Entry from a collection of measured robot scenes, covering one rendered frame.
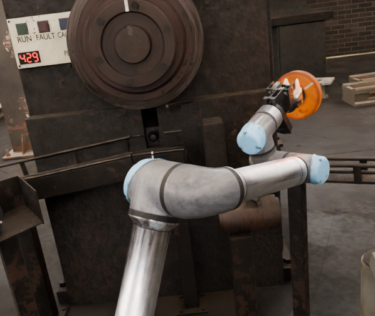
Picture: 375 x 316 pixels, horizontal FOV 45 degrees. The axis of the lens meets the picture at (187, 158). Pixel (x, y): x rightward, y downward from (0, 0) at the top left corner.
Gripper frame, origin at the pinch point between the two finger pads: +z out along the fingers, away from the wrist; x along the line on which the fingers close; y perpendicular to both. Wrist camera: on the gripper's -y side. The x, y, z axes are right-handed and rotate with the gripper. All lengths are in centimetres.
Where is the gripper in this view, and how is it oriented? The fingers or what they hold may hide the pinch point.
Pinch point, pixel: (296, 89)
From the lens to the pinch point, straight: 149.1
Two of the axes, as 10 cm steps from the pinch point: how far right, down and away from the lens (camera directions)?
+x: -8.2, -1.1, 5.7
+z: 5.2, -5.6, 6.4
